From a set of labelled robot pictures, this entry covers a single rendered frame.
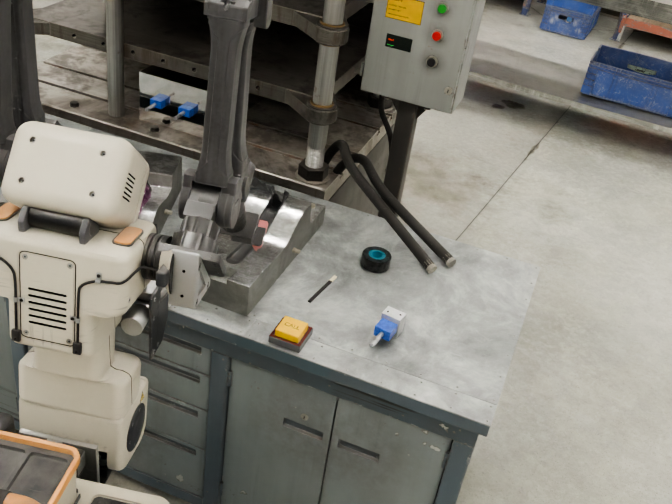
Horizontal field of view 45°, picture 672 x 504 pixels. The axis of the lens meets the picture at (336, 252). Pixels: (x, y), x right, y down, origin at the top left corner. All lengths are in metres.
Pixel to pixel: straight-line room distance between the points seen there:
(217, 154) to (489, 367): 0.86
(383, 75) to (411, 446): 1.13
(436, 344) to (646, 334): 1.87
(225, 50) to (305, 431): 1.07
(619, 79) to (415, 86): 2.97
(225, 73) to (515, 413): 1.99
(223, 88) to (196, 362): 0.90
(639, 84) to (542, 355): 2.40
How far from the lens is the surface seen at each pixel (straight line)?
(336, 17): 2.39
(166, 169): 2.34
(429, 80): 2.49
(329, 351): 1.90
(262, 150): 2.75
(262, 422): 2.16
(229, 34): 1.43
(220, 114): 1.46
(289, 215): 2.13
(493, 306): 2.17
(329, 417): 2.05
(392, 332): 1.94
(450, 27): 2.43
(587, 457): 3.04
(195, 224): 1.48
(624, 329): 3.72
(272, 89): 2.62
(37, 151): 1.47
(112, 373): 1.67
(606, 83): 5.37
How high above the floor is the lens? 2.04
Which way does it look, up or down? 33 degrees down
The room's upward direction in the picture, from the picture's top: 9 degrees clockwise
